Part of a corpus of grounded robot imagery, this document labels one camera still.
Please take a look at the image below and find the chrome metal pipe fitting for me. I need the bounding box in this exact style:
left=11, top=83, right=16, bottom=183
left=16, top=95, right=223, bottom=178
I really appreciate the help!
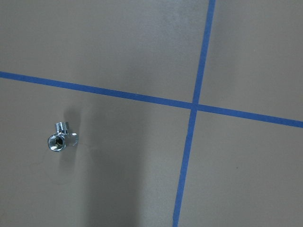
left=47, top=122, right=79, bottom=152

